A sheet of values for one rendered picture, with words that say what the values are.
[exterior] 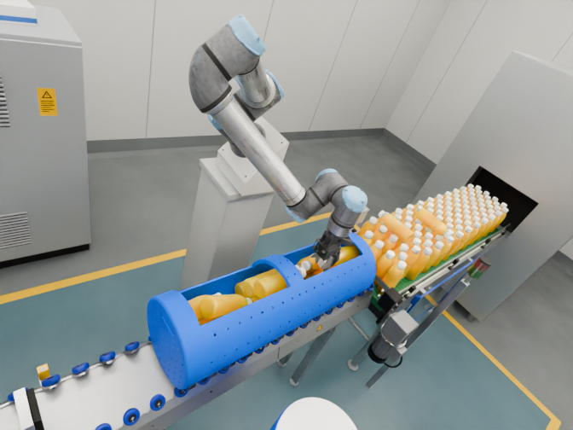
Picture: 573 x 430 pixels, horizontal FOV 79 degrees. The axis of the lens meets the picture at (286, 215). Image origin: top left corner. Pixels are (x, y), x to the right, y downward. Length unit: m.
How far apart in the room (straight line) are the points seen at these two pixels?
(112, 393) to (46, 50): 1.52
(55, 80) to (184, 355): 1.54
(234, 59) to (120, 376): 1.01
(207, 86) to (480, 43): 5.18
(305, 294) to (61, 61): 1.58
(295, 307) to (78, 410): 0.69
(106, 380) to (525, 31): 5.59
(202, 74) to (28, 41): 1.17
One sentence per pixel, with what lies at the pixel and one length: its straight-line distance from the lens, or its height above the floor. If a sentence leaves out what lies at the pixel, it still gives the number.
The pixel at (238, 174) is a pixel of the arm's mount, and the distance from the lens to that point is 1.72.
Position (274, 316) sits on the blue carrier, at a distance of 1.18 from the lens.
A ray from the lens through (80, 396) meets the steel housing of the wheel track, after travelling 1.29.
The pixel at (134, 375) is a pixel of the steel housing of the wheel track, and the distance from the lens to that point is 1.30.
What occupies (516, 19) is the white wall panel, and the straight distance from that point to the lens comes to 5.84.
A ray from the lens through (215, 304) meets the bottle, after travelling 1.12.
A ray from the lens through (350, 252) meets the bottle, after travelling 1.51.
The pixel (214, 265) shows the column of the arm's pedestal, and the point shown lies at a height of 0.56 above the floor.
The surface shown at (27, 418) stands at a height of 1.08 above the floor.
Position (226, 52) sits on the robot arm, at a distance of 1.03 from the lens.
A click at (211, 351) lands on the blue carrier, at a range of 1.08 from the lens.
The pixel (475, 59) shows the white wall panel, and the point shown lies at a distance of 5.93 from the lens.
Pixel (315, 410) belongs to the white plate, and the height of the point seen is 1.04.
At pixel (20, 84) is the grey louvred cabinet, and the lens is 2.13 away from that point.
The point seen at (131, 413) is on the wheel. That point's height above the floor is 0.98.
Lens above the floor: 2.10
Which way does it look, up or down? 36 degrees down
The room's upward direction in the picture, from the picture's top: 22 degrees clockwise
